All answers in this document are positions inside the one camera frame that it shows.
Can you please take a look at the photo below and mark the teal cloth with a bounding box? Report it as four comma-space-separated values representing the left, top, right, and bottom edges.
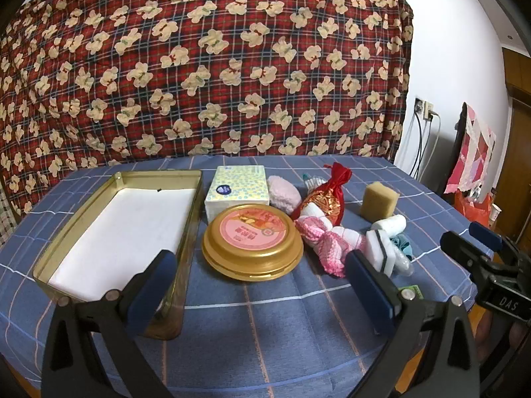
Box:
390, 234, 415, 260

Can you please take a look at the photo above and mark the brown wooden door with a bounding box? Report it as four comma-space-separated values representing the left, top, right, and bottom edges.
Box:
495, 47, 531, 241

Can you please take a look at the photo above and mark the white foam tin liner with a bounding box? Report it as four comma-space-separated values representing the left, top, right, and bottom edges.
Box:
47, 188, 195, 302

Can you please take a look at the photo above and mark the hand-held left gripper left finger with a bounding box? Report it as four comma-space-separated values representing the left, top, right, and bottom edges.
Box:
41, 250, 179, 398

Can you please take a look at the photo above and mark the blue plaid bed sheet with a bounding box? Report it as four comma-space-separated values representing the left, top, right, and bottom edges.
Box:
0, 155, 498, 398

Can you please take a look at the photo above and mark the person's right hand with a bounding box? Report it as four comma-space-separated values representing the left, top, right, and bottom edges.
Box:
476, 311, 531, 361

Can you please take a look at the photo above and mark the dotted tissue box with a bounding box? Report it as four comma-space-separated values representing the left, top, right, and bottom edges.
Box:
204, 165, 271, 222

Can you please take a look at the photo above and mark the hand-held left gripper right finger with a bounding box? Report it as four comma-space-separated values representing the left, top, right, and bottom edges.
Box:
344, 249, 492, 398

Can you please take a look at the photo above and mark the pink fluffy puff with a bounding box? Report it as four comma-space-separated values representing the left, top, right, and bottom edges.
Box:
266, 175, 303, 218

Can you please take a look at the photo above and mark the cotton swab bag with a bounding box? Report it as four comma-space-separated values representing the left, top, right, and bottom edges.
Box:
301, 173, 333, 197

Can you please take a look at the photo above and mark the green checked cloth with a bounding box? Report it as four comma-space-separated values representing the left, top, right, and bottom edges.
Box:
0, 186, 17, 249

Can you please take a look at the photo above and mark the white and black sponge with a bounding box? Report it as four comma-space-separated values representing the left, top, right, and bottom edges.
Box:
365, 229, 405, 276

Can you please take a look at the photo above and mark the round gold tin pink lid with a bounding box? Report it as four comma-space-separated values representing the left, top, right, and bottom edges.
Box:
202, 204, 305, 278

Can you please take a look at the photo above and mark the gold rectangular tin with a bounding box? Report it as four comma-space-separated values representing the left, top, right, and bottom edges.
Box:
32, 170, 204, 341

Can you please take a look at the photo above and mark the black power cable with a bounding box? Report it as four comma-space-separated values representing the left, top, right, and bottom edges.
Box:
409, 112, 429, 181

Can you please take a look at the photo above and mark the red plaid bear-print blanket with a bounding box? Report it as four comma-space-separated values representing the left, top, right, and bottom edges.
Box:
0, 0, 416, 216

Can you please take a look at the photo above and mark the red gold-print drawstring pouch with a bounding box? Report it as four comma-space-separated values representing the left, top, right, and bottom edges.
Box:
291, 163, 347, 227

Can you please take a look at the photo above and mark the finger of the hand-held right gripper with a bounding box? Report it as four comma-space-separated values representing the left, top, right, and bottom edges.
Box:
440, 231, 499, 283
469, 221, 514, 256

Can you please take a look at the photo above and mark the orange plastic bag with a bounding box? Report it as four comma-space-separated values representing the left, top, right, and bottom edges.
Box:
453, 191, 496, 229

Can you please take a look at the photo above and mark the white cloth pink crochet edge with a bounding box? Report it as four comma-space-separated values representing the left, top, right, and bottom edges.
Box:
295, 215, 368, 278

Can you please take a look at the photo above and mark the white towel roll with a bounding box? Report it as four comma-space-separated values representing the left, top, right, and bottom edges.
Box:
370, 214, 407, 237

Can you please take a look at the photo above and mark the yellow sponge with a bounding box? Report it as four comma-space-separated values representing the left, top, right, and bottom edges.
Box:
359, 181, 401, 221

